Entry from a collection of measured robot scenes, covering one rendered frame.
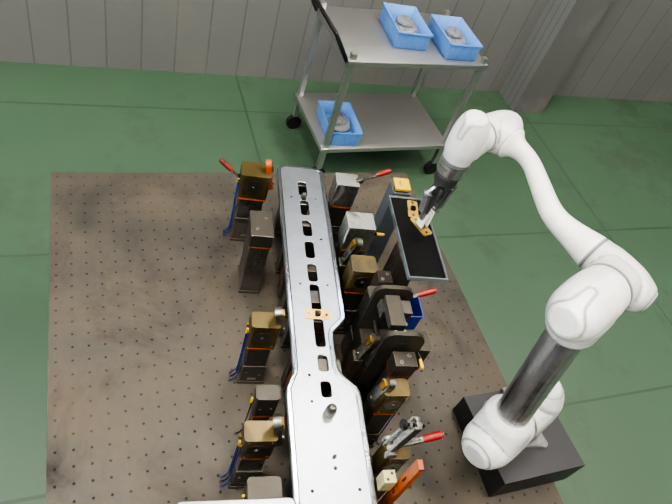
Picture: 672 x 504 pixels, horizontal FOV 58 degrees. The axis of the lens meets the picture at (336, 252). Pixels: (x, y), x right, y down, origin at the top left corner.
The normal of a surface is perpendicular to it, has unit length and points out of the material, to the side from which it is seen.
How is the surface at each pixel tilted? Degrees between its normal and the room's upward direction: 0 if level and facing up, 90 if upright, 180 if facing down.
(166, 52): 90
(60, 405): 0
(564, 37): 90
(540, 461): 4
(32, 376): 0
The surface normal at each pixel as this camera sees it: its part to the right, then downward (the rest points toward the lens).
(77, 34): 0.26, 0.77
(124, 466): 0.25, -0.64
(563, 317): -0.72, 0.29
